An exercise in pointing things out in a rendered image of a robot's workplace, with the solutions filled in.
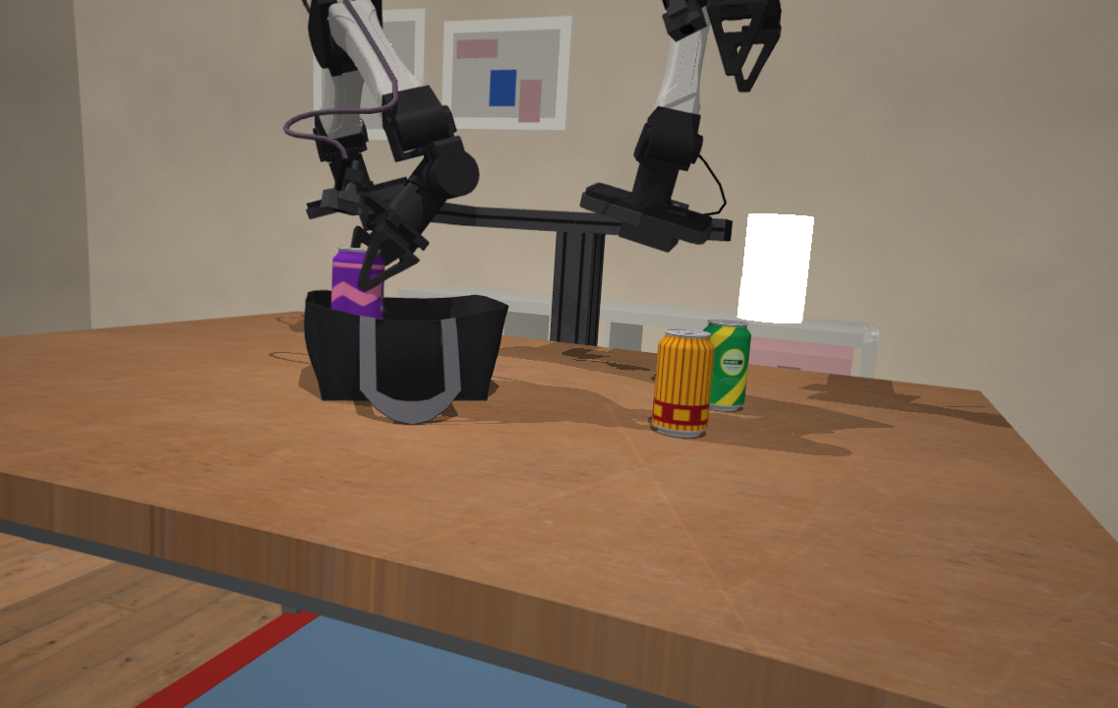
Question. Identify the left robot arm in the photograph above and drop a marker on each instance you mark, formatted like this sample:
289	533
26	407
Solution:
669	139

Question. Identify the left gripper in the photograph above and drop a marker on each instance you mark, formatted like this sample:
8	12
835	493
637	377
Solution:
767	27

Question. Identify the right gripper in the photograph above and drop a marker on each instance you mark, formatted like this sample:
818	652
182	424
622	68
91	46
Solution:
406	205

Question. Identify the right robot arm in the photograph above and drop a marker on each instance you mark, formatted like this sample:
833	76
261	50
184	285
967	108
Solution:
417	121

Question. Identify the purple drink can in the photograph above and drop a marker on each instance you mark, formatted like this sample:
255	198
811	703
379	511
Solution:
346	295

